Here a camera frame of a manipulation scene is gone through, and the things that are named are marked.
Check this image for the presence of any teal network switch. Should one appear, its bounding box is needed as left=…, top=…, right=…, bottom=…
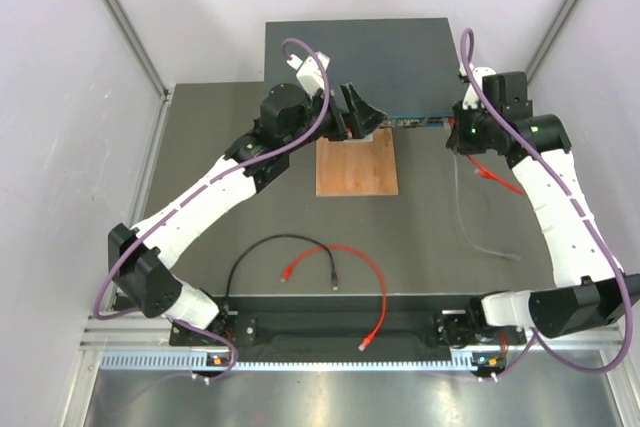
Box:
left=263, top=18, right=466, bottom=128

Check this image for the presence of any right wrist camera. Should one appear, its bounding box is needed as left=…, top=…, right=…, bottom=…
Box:
left=457, top=65, right=499, bottom=111

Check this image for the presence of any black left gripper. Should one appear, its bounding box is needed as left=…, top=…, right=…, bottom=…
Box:
left=283, top=82, right=387, bottom=153

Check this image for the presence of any black ethernet cable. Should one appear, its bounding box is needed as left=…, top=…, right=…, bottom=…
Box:
left=224, top=233, right=341, bottom=313

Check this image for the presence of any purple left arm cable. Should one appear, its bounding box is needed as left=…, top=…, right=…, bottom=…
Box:
left=93, top=37, right=334, bottom=322

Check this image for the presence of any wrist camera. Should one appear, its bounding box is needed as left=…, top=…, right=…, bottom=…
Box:
left=287, top=54, right=325, bottom=96
left=457, top=65, right=499, bottom=111

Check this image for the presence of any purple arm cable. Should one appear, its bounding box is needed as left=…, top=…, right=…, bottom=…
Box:
left=93, top=37, right=334, bottom=322
left=458, top=27, right=632, bottom=376

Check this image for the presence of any grey ethernet cable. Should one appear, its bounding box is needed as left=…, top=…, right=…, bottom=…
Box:
left=452, top=154, right=522, bottom=262

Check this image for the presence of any red ethernet cable on table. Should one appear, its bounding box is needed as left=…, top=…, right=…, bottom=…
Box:
left=281, top=244, right=390, bottom=349

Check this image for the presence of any red ethernet cable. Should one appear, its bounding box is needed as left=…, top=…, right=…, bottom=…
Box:
left=447, top=116, right=527, bottom=197
left=281, top=244, right=390, bottom=349

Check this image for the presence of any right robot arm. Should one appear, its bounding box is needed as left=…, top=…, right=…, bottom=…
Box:
left=446, top=67, right=625, bottom=343

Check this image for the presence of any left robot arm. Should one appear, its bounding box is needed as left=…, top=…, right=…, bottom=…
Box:
left=107, top=83, right=387, bottom=344

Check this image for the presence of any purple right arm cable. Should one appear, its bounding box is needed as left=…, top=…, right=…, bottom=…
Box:
left=458, top=27, right=632, bottom=376

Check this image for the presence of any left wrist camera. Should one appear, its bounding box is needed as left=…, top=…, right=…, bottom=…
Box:
left=287, top=54, right=325, bottom=96

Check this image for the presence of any wooden board stand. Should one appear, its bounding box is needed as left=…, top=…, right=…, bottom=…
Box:
left=316, top=129, right=399, bottom=197

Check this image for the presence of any slotted cable duct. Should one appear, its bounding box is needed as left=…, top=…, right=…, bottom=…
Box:
left=99, top=344, right=506, bottom=373

